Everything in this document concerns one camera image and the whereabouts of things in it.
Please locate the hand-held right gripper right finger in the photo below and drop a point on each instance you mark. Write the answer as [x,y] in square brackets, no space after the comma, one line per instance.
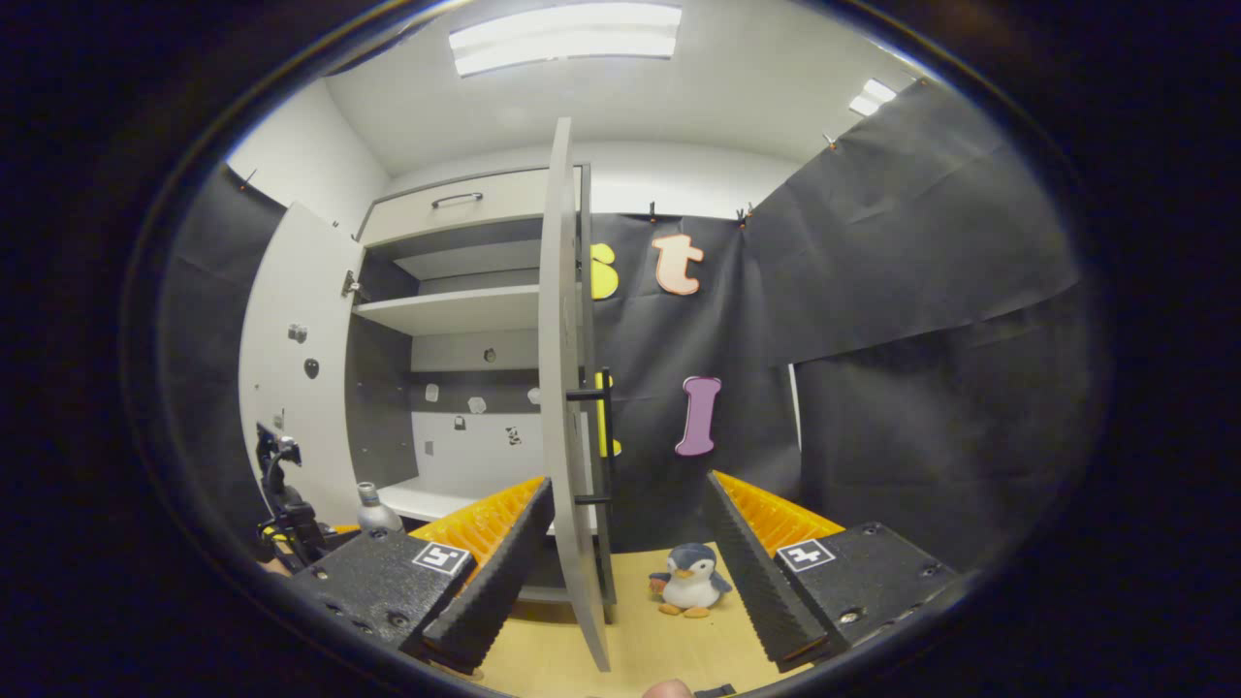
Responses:
[751,572]

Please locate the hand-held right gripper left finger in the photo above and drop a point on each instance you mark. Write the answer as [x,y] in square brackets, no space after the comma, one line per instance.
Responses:
[499,572]

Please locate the silver bottle with pink label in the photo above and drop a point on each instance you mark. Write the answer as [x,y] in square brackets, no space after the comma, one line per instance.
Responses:
[373,514]

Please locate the grey cabinet door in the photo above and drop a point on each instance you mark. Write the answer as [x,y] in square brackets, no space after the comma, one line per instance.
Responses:
[557,291]
[301,281]

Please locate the grey cabinet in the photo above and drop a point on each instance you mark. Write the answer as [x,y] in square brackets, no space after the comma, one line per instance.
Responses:
[446,310]

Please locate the grey cabinet drawer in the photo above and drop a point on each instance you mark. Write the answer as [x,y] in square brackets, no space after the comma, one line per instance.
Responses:
[504,199]

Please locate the penguin plush toy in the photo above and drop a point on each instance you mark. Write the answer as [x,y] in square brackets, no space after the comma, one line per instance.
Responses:
[690,580]

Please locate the small ceiling light panel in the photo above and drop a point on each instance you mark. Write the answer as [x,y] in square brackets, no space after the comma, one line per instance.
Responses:
[873,97]

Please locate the large ceiling light panel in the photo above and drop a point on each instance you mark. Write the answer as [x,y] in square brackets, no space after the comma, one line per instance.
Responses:
[567,39]

